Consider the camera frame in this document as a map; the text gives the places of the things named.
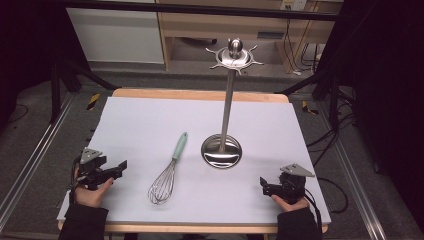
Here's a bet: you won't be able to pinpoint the white cabinet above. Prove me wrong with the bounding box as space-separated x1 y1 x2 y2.
65 7 166 65

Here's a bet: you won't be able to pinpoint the yellow black floor tape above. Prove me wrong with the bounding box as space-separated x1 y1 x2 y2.
301 100 320 116
85 92 101 112

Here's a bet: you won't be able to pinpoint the wooden table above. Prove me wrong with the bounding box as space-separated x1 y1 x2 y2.
57 87 330 235

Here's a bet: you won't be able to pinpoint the black stand leg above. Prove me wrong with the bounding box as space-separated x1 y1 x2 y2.
49 57 118 125
275 68 356 131

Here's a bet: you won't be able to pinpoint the wall power outlet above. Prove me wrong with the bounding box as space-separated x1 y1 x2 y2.
280 0 307 12

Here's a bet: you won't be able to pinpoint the black floor cable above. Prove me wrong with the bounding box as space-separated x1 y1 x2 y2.
305 113 356 215

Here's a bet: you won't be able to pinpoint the metal floor rail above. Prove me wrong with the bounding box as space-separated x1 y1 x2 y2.
0 92 77 233
315 99 388 240

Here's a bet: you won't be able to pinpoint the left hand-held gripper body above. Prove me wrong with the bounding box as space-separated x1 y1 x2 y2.
77 147 108 192

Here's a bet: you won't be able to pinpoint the black horizontal frame bar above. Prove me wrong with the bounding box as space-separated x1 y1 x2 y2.
56 0 338 22

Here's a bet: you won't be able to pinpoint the person's right hand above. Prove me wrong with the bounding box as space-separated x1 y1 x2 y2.
270 194 311 213

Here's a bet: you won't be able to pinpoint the hanging black cables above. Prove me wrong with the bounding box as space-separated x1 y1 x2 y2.
281 18 322 76

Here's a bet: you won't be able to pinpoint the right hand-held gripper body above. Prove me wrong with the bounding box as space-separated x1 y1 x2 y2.
277 162 316 205

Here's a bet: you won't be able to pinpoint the steel utensil stand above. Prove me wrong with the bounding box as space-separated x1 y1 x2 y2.
200 37 265 170

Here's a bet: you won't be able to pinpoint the person's left hand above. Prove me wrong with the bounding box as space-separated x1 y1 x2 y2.
72 166 115 209

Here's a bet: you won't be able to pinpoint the white table mat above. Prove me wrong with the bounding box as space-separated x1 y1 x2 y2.
56 96 332 225

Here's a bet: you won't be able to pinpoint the whisk with green handle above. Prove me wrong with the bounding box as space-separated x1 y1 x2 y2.
147 131 189 206

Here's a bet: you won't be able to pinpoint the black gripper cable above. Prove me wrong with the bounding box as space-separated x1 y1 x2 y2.
303 189 324 236
67 156 83 203

